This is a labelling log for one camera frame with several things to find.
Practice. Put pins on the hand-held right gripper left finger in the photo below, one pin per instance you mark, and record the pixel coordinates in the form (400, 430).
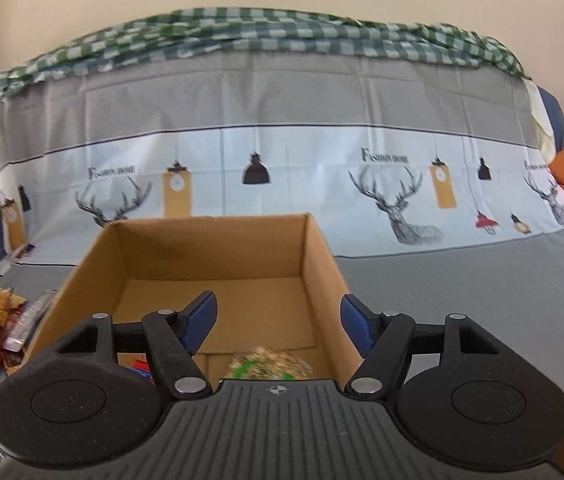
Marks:
(202, 321)

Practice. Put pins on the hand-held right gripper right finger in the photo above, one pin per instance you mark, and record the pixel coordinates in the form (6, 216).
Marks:
(354, 317)

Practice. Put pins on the brown cardboard box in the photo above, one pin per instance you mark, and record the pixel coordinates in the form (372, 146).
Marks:
(242, 300)

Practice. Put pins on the green grain snack packet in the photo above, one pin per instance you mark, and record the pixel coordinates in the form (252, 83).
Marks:
(267, 362)

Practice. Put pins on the silver snack bar wrapper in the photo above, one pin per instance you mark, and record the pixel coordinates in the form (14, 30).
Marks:
(27, 322)

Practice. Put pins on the red blue snack packet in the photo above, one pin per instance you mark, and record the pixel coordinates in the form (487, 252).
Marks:
(141, 367)

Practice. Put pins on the deer printed grey cloth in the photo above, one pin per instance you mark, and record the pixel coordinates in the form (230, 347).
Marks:
(312, 110)

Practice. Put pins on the green checked cloth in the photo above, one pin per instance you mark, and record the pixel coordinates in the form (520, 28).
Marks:
(262, 30)

